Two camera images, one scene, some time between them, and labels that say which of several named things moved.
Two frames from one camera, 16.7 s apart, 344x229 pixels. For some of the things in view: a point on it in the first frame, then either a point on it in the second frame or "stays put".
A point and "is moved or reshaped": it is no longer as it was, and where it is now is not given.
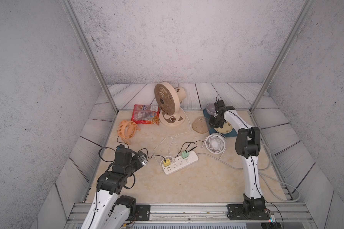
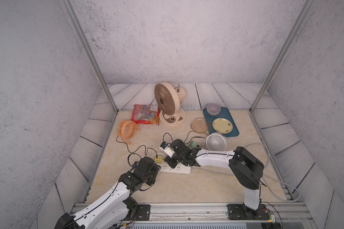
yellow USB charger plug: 167,162 is moved or reshaped
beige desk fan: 168,98 stays put
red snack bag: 145,114 stays put
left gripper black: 135,158 to 155,168
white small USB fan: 215,143 stays put
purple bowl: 210,109 stays put
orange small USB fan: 126,130 stays put
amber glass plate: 199,125 stays put
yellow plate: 227,128 stays put
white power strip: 180,162 is moved or reshaped
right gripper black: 211,123 to 168,160
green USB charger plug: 184,154 is moved or reshaped
